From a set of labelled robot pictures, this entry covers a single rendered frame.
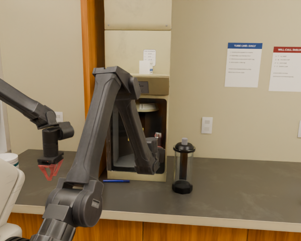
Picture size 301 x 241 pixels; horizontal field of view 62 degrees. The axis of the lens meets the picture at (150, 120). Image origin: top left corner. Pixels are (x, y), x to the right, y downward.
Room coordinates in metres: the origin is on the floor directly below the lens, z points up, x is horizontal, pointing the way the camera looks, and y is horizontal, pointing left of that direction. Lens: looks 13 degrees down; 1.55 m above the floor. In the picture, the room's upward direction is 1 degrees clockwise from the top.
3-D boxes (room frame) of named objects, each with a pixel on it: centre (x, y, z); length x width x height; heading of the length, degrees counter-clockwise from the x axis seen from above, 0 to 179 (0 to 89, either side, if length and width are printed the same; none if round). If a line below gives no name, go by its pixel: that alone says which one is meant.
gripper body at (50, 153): (0.94, 0.40, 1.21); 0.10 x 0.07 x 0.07; 176
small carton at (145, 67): (1.18, 0.03, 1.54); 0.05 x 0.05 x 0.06; 74
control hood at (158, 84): (1.19, 0.08, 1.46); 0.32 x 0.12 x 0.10; 85
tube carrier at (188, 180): (1.15, -0.17, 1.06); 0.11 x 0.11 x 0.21
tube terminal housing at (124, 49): (1.37, 0.06, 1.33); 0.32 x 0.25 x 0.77; 85
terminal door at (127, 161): (1.24, 0.07, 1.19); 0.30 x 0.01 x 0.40; 85
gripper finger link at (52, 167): (0.93, 0.40, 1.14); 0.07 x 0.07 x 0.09; 86
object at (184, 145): (1.15, -0.17, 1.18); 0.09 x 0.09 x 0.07
